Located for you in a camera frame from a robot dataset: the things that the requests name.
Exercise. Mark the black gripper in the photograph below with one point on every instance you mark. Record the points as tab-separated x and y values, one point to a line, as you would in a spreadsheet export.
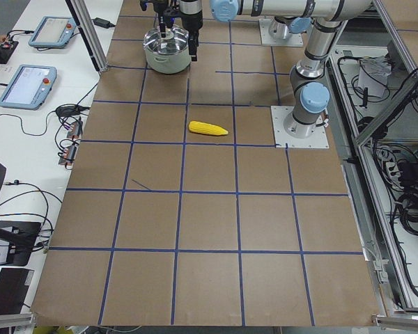
191	17

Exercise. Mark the pale green cooking pot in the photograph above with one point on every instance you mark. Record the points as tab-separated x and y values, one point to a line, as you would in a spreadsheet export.
168	54

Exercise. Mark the lower blue teach pendant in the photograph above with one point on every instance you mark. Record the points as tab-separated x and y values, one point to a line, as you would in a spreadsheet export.
29	87

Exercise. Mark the black electronics box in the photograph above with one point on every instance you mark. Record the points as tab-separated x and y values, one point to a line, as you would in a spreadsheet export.
6	50

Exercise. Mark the black monitor stand base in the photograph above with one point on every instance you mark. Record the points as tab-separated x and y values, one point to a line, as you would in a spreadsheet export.
17	242

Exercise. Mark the small circuit board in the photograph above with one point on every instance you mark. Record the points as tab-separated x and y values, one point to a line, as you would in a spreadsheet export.
67	155

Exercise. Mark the aluminium frame post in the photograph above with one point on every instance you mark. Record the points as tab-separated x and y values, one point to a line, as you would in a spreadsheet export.
84	23

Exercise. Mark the black power adapter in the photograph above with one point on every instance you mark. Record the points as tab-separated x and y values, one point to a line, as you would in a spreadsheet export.
103	23

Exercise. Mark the yellow corn cob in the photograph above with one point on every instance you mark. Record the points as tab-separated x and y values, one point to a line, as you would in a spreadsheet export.
207	129

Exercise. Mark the upper blue teach pendant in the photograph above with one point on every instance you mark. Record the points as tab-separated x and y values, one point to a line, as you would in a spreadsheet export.
53	32

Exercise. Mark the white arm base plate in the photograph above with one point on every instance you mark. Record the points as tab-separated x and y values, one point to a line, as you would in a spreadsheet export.
282	31
288	133

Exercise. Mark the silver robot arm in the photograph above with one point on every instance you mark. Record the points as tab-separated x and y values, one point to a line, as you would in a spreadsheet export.
329	15
311	96

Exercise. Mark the blue teach pendant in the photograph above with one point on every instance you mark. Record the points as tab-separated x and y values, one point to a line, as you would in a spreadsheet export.
53	32
29	87

